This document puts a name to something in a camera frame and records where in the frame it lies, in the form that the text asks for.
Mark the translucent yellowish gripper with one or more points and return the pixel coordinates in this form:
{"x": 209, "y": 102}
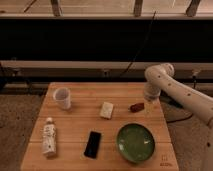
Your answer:
{"x": 148, "y": 105}

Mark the red pepper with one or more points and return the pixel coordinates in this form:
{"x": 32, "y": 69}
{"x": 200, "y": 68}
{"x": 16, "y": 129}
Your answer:
{"x": 136, "y": 107}

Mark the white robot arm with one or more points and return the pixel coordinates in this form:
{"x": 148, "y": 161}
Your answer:
{"x": 160, "y": 78}

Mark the white sponge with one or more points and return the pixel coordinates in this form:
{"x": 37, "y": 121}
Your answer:
{"x": 106, "y": 110}

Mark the green bowl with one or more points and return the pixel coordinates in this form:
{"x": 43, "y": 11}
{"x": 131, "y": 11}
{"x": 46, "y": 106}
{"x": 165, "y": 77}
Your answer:
{"x": 135, "y": 143}

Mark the black rectangular phone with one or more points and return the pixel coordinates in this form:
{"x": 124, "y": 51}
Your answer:
{"x": 92, "y": 146}

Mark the translucent plastic cup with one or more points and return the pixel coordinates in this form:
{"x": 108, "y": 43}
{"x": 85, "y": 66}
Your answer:
{"x": 62, "y": 97}

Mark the white plastic bottle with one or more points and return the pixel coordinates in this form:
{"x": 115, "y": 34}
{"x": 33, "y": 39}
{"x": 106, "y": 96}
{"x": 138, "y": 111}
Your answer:
{"x": 49, "y": 138}

